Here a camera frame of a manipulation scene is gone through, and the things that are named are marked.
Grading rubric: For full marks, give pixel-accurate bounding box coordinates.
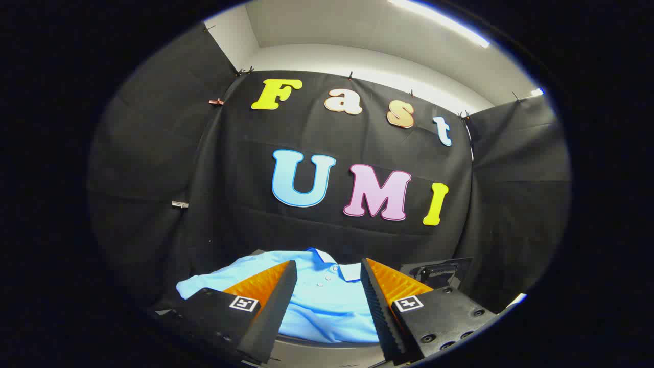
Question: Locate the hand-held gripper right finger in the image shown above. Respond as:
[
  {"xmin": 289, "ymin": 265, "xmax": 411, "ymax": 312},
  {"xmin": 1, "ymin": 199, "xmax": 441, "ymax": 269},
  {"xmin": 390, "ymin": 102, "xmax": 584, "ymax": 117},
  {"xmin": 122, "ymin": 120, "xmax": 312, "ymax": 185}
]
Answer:
[{"xmin": 361, "ymin": 258, "xmax": 497, "ymax": 365}]

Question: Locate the black backdrop cloth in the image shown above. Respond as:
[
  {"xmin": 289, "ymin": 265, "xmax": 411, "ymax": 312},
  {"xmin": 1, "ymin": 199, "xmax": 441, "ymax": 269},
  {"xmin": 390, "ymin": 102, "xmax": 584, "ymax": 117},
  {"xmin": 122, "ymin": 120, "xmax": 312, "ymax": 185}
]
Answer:
[{"xmin": 87, "ymin": 23, "xmax": 571, "ymax": 317}]

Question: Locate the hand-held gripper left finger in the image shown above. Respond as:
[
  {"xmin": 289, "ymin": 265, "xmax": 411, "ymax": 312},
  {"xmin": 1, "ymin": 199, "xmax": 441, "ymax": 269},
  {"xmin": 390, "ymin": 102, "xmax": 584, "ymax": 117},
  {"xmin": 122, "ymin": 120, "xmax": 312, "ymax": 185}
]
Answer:
[{"xmin": 151, "ymin": 260, "xmax": 298, "ymax": 365}]

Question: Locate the light blue polo shirt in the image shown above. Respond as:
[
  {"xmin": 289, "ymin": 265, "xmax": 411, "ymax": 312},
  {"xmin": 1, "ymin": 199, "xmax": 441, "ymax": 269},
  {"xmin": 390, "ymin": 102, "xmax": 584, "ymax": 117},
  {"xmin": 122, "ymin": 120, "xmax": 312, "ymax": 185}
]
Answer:
[{"xmin": 176, "ymin": 248, "xmax": 381, "ymax": 344}]

